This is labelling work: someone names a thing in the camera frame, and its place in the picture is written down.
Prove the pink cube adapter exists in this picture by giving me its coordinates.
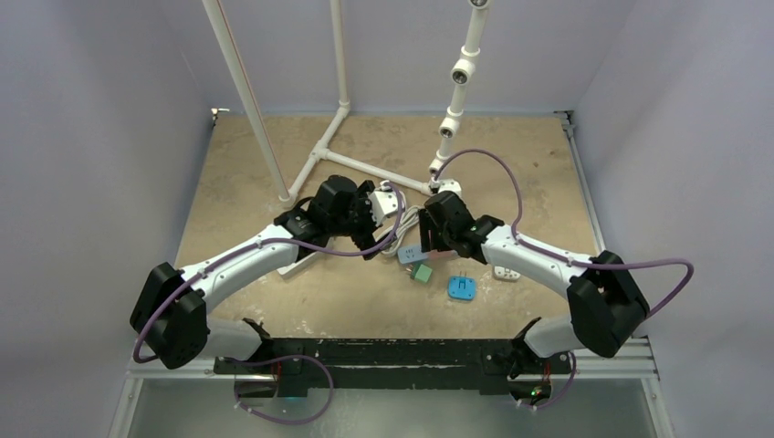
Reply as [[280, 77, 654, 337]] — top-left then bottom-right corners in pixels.
[[426, 250, 458, 260]]

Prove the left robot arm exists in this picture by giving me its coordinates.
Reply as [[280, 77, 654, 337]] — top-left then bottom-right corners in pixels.
[[130, 175, 405, 370]]

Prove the aluminium rail right table edge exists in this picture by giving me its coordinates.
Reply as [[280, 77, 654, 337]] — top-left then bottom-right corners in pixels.
[[556, 110, 633, 339]]

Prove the green plug adapter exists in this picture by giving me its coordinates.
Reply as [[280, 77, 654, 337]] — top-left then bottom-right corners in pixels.
[[408, 263, 433, 284]]

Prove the aluminium front rail frame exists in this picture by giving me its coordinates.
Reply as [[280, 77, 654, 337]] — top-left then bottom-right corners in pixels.
[[110, 338, 674, 437]]

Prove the white PVC pipe frame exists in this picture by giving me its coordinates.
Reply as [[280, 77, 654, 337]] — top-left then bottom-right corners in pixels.
[[203, 1, 491, 207]]

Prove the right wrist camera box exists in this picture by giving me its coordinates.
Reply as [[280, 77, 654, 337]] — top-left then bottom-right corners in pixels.
[[428, 176, 462, 197]]

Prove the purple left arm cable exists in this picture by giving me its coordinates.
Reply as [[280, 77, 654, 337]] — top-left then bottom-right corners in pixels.
[[132, 181, 407, 425]]

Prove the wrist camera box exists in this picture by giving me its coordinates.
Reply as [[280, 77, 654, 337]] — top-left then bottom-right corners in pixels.
[[367, 182, 405, 228], [428, 176, 462, 197]]

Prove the white USB power strip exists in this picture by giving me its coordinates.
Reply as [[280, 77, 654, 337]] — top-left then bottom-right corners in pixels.
[[277, 252, 322, 279]]

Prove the light blue power strip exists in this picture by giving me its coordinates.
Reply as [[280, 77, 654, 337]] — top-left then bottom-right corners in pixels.
[[396, 244, 429, 265]]

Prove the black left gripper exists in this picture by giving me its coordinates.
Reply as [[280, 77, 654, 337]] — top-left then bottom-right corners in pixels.
[[328, 182, 395, 258]]

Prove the white flat plug adapter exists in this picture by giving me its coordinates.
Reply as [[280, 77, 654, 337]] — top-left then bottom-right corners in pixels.
[[492, 266, 521, 282]]

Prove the blue flat plug adapter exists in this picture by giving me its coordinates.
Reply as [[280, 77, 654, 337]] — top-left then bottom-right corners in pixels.
[[446, 276, 477, 301]]

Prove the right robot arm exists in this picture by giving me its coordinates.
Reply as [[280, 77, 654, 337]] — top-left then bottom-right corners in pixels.
[[420, 192, 650, 371]]

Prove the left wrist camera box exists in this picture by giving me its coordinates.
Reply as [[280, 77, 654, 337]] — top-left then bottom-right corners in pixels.
[[367, 182, 405, 228]]

